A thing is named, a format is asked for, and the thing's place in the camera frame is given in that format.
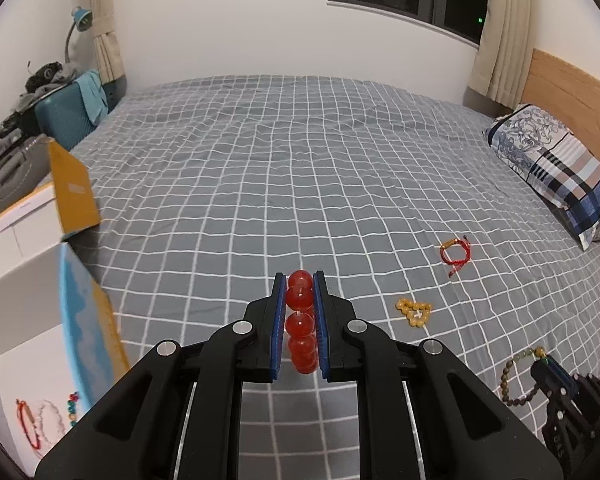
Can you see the grey suitcase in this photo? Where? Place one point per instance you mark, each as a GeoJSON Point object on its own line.
{"type": "Point", "coordinates": [10, 175]}

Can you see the teal suitcase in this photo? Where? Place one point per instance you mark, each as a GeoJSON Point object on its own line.
{"type": "Point", "coordinates": [60, 115]}

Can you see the blue and yellow cardboard box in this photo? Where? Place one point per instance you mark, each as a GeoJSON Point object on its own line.
{"type": "Point", "coordinates": [25, 320]}

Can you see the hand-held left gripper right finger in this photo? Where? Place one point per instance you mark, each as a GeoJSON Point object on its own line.
{"type": "Point", "coordinates": [321, 330]}

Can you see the blue desk lamp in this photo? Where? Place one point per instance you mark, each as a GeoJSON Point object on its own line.
{"type": "Point", "coordinates": [82, 17]}

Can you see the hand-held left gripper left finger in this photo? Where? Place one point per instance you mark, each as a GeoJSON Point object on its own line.
{"type": "Point", "coordinates": [279, 330]}

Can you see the teal cloth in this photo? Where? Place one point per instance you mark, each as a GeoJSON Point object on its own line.
{"type": "Point", "coordinates": [92, 95]}

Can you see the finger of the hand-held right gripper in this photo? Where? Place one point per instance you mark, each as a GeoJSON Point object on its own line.
{"type": "Point", "coordinates": [555, 376]}

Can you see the beige curtain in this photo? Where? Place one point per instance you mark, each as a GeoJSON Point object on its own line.
{"type": "Point", "coordinates": [500, 35]}
{"type": "Point", "coordinates": [105, 10]}

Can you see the grey checked bed sheet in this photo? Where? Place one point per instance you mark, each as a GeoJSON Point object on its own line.
{"type": "Point", "coordinates": [300, 160]}

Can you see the blue patterned pillow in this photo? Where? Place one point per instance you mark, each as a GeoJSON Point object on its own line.
{"type": "Point", "coordinates": [555, 160]}

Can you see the wooden headboard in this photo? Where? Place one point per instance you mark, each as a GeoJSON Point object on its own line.
{"type": "Point", "coordinates": [570, 80]}

